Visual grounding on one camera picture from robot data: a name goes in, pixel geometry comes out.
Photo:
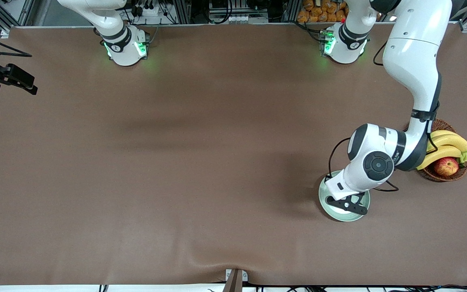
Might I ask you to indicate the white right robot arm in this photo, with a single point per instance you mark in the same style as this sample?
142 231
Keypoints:
124 52

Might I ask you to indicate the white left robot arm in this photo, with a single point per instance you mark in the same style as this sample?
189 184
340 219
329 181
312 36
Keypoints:
416 52

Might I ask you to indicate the pale green round plate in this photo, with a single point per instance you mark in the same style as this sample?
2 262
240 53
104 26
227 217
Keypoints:
335 214

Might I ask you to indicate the yellow banana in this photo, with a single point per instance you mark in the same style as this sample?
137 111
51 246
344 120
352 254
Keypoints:
444 133
440 156
452 141

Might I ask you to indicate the red yellow apple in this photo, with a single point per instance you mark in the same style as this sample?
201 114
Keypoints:
446 166

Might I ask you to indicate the brown table cloth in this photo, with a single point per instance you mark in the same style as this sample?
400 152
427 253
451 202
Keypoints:
233 243

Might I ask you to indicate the brown wicker basket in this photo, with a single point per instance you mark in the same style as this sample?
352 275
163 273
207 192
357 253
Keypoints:
446 123

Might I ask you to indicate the white power strip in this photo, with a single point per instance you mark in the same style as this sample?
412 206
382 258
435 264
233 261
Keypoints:
148 10

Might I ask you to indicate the pile of orange bread rolls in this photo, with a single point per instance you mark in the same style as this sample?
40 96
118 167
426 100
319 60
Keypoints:
318 14

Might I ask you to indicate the white connector block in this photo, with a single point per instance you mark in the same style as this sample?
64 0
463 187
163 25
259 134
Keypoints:
245 19

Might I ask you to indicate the black control equipment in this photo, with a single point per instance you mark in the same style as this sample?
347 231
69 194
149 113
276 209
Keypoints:
217 8

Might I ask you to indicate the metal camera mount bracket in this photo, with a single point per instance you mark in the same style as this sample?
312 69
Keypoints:
235 280

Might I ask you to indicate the aluminium frame post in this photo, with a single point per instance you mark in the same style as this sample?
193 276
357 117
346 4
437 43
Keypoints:
291 10
181 12

